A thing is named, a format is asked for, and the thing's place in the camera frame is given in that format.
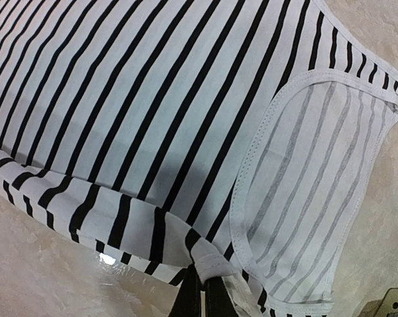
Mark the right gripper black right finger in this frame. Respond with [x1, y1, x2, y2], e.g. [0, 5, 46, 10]
[205, 277, 238, 317]

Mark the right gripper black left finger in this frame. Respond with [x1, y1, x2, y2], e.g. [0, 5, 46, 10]
[174, 264, 201, 317]

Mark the black white striped shirt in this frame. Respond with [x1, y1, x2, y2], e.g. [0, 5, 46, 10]
[0, 1, 398, 316]

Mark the white perforated laundry basket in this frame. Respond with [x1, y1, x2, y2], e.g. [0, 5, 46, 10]
[374, 288, 398, 317]

